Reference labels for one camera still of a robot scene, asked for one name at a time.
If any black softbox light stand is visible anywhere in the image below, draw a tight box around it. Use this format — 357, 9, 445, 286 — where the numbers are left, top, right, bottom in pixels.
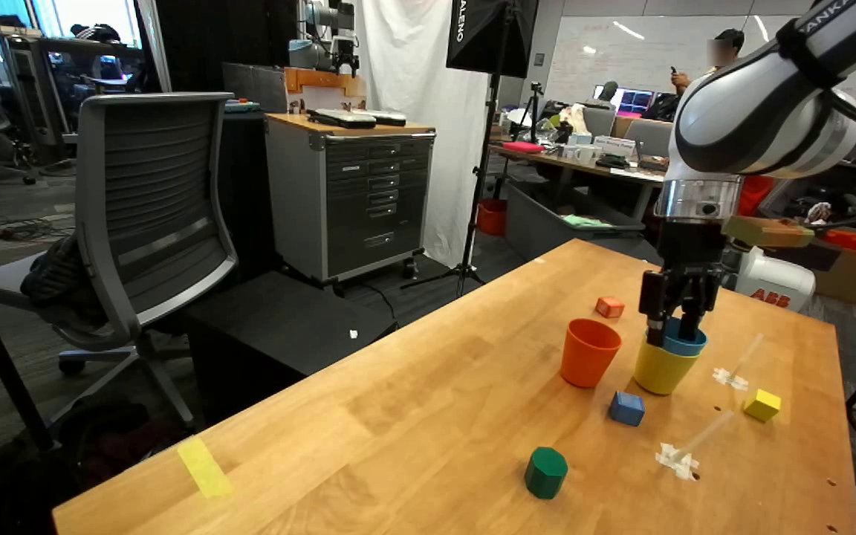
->
411, 0, 537, 289

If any blue wooden cube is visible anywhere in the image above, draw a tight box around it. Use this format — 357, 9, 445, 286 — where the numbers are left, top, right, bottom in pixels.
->
607, 391, 645, 427

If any grey mesh office chair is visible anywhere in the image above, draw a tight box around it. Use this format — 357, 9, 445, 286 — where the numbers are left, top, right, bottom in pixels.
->
0, 90, 241, 427

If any yellow wooden cube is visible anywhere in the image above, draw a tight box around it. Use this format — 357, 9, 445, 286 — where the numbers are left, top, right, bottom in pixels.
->
742, 390, 782, 421

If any blue plastic cup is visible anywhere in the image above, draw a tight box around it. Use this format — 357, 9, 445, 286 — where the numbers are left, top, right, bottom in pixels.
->
663, 318, 706, 356

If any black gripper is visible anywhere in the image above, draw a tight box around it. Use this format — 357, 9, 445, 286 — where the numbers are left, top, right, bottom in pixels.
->
638, 217, 726, 345

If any yellow plastic cup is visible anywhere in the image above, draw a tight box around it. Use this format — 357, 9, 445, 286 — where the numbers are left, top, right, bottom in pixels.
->
632, 341, 700, 394

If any cluttered background desk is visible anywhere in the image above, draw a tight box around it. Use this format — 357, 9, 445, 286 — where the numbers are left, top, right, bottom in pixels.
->
489, 82, 669, 219

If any person in yellow shirt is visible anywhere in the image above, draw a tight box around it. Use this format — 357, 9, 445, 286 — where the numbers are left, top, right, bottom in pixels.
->
671, 30, 745, 92

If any white hanging sheet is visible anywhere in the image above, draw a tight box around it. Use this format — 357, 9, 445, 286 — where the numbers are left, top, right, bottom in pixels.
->
354, 0, 486, 265

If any green wooden cylinder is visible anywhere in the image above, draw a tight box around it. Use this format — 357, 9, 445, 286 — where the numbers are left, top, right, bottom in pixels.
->
524, 446, 568, 498

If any orange plastic cup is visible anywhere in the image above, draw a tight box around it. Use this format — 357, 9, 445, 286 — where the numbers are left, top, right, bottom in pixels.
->
558, 318, 622, 390

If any grey drawer cabinet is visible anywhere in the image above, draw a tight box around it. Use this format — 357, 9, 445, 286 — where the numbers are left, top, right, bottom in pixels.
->
265, 112, 433, 281

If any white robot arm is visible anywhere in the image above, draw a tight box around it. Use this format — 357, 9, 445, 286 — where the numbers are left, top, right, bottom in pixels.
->
638, 0, 856, 345

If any red wooden cube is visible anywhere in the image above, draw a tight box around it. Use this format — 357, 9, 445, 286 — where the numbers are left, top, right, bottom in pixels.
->
595, 298, 623, 320

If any yellow tape strip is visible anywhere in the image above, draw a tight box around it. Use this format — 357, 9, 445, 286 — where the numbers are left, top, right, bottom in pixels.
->
179, 439, 232, 498

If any white ABB robot base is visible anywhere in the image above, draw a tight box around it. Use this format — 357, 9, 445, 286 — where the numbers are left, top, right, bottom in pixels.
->
736, 247, 813, 308

